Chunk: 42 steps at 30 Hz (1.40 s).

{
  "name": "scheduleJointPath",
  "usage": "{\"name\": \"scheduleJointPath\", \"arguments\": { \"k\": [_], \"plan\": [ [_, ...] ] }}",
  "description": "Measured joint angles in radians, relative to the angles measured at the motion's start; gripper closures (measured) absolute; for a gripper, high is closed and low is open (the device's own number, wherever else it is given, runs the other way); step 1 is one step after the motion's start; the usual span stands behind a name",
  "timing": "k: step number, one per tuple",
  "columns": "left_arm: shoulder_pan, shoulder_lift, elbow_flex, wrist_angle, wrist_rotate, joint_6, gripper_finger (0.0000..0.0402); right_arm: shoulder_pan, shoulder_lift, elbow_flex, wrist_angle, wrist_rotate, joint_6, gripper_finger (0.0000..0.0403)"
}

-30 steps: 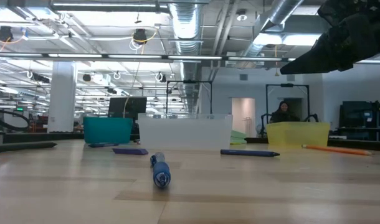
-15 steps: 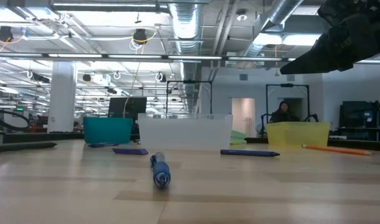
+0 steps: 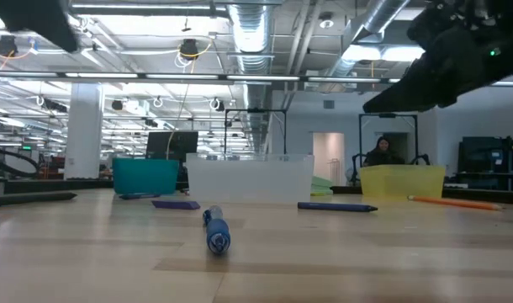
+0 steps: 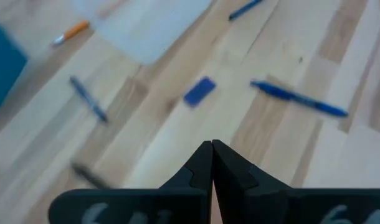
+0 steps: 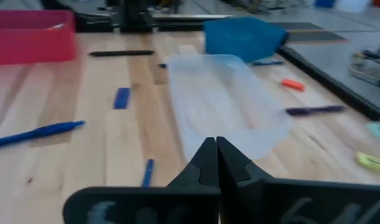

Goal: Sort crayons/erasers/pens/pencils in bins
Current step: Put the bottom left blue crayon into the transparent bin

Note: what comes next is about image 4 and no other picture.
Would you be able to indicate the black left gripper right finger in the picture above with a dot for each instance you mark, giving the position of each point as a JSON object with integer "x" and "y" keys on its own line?
{"x": 302, "y": 205}

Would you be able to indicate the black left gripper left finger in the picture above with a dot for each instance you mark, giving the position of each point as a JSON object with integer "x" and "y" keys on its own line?
{"x": 131, "y": 205}

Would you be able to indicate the long black marker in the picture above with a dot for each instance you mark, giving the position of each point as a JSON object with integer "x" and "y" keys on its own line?
{"x": 90, "y": 175}

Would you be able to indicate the bright blue pen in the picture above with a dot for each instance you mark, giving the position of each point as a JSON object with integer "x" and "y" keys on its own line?
{"x": 299, "y": 99}

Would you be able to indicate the blue grey crayon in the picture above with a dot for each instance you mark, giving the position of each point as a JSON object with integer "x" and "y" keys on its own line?
{"x": 88, "y": 99}

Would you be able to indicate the blue eraser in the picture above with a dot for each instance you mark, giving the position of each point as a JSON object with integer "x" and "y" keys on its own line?
{"x": 199, "y": 91}

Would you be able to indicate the clear plastic bin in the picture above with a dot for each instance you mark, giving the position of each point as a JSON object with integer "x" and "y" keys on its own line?
{"x": 152, "y": 31}

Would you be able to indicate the teal plastic bin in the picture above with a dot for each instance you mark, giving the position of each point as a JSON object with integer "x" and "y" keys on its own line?
{"x": 4, "y": 68}

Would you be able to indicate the purple blue crayon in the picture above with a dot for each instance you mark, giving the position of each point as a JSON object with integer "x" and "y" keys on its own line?
{"x": 244, "y": 9}

